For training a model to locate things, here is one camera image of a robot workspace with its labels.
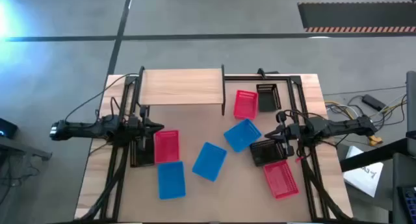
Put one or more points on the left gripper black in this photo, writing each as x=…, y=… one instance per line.
x=135, y=133

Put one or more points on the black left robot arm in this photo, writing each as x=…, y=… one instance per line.
x=81, y=130

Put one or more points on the black table clamp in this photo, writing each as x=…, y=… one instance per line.
x=261, y=73

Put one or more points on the grey upright panel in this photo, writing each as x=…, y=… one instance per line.
x=412, y=104

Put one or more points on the black hazard-striped floor mat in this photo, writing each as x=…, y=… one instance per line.
x=357, y=14

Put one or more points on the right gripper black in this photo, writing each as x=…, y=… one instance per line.
x=292, y=133

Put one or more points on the blue perforated plastic basket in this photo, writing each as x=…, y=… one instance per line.
x=171, y=180
x=209, y=161
x=242, y=135

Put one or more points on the black aluminium table frame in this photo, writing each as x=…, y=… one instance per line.
x=247, y=77

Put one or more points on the dark grey desk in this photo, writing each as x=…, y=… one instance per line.
x=401, y=172

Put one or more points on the white paper box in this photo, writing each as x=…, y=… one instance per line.
x=364, y=180

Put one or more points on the red perforated plastic basket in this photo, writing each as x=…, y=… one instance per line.
x=166, y=147
x=246, y=105
x=281, y=180

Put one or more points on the black device with blue light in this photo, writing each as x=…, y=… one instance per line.
x=6, y=128

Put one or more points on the small red connector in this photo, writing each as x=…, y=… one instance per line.
x=299, y=158

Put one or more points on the beige table mat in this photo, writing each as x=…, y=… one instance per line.
x=195, y=126

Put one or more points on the black keyboard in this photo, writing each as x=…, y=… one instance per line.
x=409, y=201

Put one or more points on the black desk beam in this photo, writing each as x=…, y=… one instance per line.
x=373, y=156

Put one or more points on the wooden shelf with black legs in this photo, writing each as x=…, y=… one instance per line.
x=182, y=86

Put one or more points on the black power adapter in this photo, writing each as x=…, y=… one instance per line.
x=373, y=102

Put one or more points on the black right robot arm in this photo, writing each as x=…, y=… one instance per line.
x=341, y=126

